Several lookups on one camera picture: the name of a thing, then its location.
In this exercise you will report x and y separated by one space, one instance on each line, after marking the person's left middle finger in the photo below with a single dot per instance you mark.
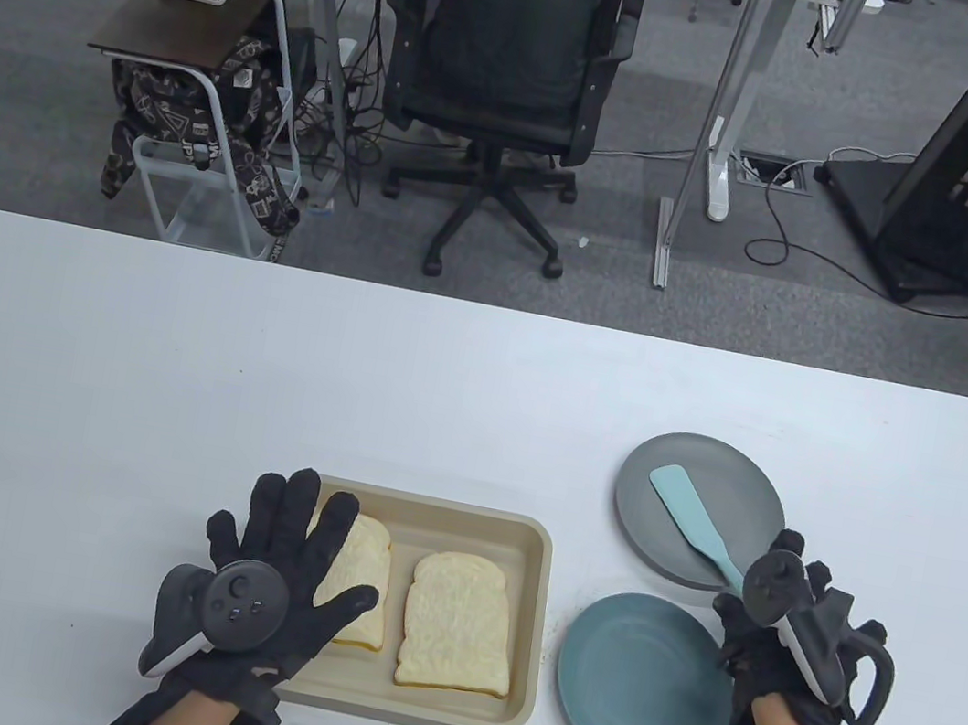
299 517

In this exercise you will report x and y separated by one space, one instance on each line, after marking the teal round plate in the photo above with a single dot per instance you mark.
638 685

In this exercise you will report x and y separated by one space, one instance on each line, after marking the right glove-mounted controller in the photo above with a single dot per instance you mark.
806 653

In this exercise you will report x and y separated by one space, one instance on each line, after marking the silver aluminium profile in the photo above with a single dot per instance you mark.
843 19

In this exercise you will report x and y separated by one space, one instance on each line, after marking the person's right fingers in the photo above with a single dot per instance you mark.
738 629

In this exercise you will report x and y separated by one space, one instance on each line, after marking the left glove-mounted controller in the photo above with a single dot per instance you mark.
235 604

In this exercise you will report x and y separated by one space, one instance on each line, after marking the black patterned garment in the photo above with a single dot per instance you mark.
253 111

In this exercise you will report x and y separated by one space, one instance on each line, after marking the grey round plate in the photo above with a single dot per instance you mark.
727 487

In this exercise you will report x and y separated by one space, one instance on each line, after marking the glove-mounted controller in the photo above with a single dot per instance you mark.
806 653
235 604

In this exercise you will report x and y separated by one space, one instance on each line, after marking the person's left forearm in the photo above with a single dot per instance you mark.
175 723

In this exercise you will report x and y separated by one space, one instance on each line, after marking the brown-topped white side table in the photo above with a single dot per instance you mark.
180 20

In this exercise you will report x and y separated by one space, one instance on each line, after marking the person's left little finger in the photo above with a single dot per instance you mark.
223 534

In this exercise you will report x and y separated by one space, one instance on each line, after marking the white desk with metal legs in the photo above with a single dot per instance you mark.
723 97

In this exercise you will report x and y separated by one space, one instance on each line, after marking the person's right hand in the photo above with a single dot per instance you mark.
747 648

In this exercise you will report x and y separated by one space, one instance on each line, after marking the black mesh office chair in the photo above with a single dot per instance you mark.
511 33

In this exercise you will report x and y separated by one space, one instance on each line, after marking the white bread slice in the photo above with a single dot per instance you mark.
365 561
458 627

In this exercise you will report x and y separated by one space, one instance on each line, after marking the light blue spatula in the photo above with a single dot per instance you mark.
687 503

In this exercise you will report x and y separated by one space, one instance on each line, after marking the person's left hand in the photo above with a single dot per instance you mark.
291 571

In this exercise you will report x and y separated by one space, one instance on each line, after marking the metal floor socket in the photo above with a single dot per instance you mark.
775 172

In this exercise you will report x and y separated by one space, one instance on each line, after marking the person's left thumb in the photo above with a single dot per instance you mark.
348 610

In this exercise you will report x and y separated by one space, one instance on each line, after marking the beige rectangular tray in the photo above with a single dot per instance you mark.
527 629

